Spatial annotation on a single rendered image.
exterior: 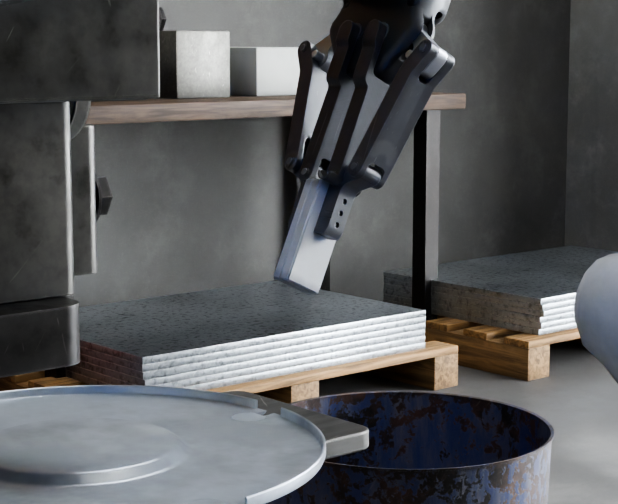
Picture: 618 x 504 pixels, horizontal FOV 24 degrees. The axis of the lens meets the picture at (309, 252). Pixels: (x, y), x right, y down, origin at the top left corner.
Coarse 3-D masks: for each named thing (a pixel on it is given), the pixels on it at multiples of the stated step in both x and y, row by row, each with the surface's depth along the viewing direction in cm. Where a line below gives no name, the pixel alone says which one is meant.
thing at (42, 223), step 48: (0, 144) 71; (48, 144) 73; (0, 192) 71; (48, 192) 73; (96, 192) 78; (0, 240) 71; (48, 240) 73; (96, 240) 78; (0, 288) 72; (48, 288) 74
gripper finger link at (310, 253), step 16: (320, 192) 94; (304, 208) 94; (320, 208) 94; (304, 224) 93; (304, 240) 93; (320, 240) 94; (288, 256) 93; (304, 256) 93; (320, 256) 94; (288, 272) 93; (304, 272) 93; (320, 272) 94; (304, 288) 94
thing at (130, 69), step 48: (48, 0) 69; (96, 0) 71; (144, 0) 72; (0, 48) 68; (48, 48) 69; (96, 48) 71; (144, 48) 73; (0, 96) 68; (48, 96) 69; (96, 96) 71; (144, 96) 73
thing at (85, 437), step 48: (0, 432) 87; (48, 432) 87; (96, 432) 87; (144, 432) 87; (192, 432) 89; (240, 432) 89; (288, 432) 89; (0, 480) 79; (48, 480) 78; (96, 480) 79; (144, 480) 79; (192, 480) 79; (240, 480) 79; (288, 480) 77
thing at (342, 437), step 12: (252, 396) 99; (264, 408) 96; (276, 408) 96; (288, 408) 96; (300, 408) 96; (312, 420) 93; (324, 420) 93; (336, 420) 93; (324, 432) 90; (336, 432) 90; (348, 432) 90; (360, 432) 90; (336, 444) 88; (348, 444) 89; (360, 444) 90; (336, 456) 89
